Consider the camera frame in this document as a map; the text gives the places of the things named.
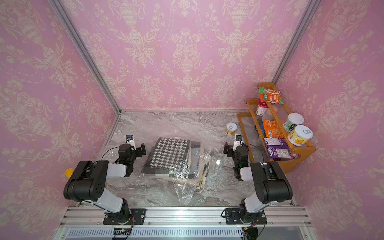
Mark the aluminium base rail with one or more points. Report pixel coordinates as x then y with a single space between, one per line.
186 223

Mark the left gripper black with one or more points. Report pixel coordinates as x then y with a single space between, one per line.
139 152

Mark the cream fuzzy scarf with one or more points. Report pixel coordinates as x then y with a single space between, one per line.
199 182

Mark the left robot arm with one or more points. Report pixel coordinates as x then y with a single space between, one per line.
88 181

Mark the yellow white can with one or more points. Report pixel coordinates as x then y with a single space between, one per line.
300 135

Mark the green orange snack packet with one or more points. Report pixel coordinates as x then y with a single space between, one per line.
270 96

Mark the pink lid white jar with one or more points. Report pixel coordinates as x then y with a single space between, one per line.
262 108

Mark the yellow orange bottle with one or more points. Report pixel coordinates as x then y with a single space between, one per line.
69 172

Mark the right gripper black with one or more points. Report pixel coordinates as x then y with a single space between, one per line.
230 153

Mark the grey black checked scarf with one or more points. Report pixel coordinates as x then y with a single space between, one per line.
186 166

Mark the purple snack packet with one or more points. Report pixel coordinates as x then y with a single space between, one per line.
278 149

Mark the green white can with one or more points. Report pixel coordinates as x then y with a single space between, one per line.
293 120

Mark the wooden two-tier rack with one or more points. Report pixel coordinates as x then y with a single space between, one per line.
278 113

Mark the clear plastic vacuum bag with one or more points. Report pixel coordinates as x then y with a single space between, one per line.
145 190

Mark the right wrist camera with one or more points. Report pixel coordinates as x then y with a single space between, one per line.
237 142

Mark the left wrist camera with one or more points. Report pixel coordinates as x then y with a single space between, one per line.
130 140

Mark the black white houndstooth scarf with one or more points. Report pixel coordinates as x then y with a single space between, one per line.
165 151

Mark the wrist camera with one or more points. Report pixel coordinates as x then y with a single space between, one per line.
237 142
130 140

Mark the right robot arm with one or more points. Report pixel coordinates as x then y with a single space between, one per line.
270 183

